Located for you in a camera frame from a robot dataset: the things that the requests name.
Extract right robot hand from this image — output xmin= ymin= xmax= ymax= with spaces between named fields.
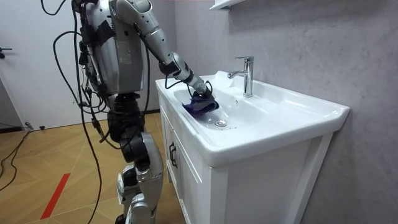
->
xmin=193 ymin=83 xmax=216 ymax=101

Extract chrome basin faucet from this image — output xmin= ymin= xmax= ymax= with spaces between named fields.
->
xmin=227 ymin=55 xmax=255 ymax=98

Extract red floor tape strip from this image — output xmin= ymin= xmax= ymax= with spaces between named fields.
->
xmin=40 ymin=172 xmax=72 ymax=221

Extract long black hanging cable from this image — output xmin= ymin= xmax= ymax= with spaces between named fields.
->
xmin=70 ymin=0 xmax=104 ymax=224

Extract black floor cable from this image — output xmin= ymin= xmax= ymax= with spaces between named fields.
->
xmin=0 ymin=129 xmax=32 ymax=193

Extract purple cleaning cloth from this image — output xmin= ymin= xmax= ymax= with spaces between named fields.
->
xmin=181 ymin=93 xmax=220 ymax=119

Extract white door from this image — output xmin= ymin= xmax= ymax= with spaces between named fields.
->
xmin=0 ymin=0 xmax=177 ymax=131

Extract robot legs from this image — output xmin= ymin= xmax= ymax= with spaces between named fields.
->
xmin=107 ymin=92 xmax=165 ymax=224

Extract white wall shelf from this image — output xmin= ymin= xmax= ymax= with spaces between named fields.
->
xmin=209 ymin=0 xmax=247 ymax=11

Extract robot body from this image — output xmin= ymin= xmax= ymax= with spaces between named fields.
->
xmin=52 ymin=0 xmax=152 ymax=114

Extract white washbasin vanity cabinet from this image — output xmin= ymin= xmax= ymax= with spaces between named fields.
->
xmin=155 ymin=70 xmax=351 ymax=224

